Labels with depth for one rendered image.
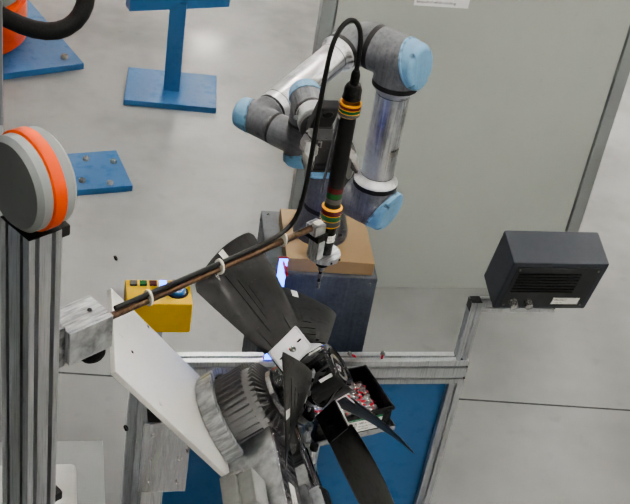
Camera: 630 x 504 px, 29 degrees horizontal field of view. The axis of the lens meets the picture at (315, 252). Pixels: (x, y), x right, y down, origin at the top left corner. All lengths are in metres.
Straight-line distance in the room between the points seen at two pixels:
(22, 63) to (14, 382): 4.23
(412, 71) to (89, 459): 1.18
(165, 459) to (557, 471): 2.05
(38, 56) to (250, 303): 3.92
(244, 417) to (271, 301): 0.25
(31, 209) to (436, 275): 3.30
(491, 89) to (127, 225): 1.62
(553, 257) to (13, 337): 1.53
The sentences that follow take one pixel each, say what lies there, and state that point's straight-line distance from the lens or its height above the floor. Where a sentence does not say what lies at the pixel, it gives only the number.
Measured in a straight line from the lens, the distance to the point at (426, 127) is 4.56.
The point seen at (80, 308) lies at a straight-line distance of 2.11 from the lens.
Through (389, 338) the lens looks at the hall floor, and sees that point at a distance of 4.69.
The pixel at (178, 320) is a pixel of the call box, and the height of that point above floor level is 1.02.
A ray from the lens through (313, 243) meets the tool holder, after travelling 2.47.
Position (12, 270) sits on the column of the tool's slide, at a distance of 1.96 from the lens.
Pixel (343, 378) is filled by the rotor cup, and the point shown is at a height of 1.22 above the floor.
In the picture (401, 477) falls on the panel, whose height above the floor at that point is 0.40.
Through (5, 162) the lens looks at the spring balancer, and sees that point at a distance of 1.85.
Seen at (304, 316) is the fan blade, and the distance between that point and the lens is 2.79.
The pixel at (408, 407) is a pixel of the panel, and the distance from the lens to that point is 3.37.
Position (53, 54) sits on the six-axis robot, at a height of 0.03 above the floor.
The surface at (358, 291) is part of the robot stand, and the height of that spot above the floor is 0.95.
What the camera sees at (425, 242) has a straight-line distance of 4.85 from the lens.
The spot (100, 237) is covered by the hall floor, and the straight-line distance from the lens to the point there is 5.02.
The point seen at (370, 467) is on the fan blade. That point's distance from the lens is 2.53.
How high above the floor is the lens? 2.89
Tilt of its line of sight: 35 degrees down
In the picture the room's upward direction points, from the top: 10 degrees clockwise
